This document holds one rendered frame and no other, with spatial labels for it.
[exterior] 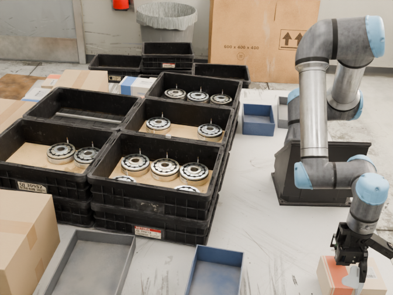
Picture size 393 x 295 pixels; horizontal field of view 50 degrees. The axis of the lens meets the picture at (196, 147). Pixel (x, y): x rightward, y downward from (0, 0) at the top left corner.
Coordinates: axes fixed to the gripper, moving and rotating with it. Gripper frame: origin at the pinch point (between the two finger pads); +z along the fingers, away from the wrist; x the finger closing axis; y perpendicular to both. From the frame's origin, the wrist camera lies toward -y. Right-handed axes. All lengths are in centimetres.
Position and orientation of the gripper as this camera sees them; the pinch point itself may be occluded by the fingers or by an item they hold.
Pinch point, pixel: (351, 277)
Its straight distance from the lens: 138.2
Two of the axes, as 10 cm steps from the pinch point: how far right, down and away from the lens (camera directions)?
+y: -10.0, -0.4, 0.0
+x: -0.2, 5.4, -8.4
